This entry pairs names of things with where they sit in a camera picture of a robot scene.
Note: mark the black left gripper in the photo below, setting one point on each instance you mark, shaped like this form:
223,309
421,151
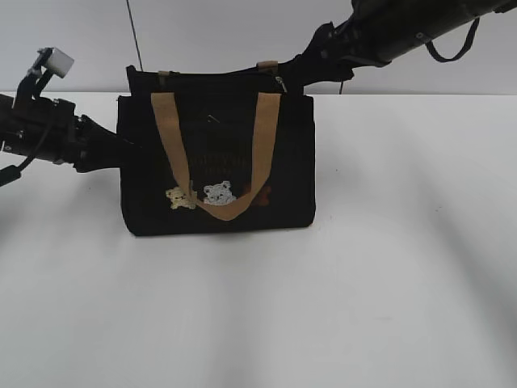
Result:
94,147

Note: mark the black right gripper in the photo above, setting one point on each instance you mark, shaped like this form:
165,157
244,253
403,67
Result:
320,61

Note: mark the black canvas tote bag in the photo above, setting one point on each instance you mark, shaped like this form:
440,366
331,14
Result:
216,153

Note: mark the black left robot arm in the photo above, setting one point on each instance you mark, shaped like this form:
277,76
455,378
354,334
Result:
49,130

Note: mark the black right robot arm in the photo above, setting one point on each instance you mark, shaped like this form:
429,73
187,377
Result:
378,32

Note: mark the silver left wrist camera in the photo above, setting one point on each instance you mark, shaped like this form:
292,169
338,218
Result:
56,61

